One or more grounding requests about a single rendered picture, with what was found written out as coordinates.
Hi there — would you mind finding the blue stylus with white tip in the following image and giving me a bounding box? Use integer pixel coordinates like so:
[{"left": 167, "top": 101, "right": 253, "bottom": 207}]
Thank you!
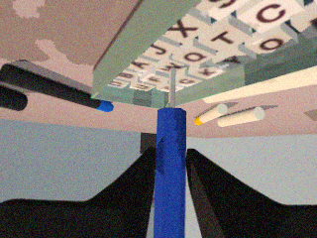
[{"left": 154, "top": 84, "right": 186, "bottom": 238}]

